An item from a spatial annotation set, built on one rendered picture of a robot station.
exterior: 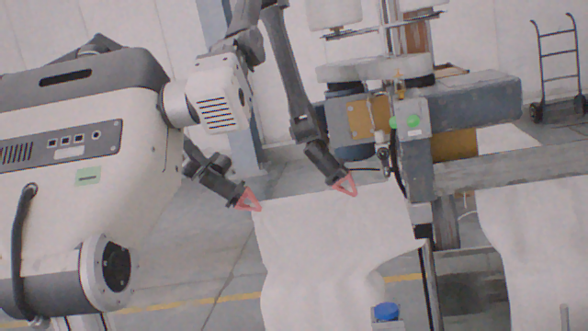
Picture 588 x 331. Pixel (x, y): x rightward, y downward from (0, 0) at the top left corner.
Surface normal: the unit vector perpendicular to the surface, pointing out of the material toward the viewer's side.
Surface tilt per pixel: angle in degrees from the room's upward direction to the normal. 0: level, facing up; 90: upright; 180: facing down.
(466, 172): 90
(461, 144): 90
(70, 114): 50
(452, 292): 90
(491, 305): 90
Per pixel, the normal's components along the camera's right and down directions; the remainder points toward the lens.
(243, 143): -0.14, 0.28
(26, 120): -0.25, -0.40
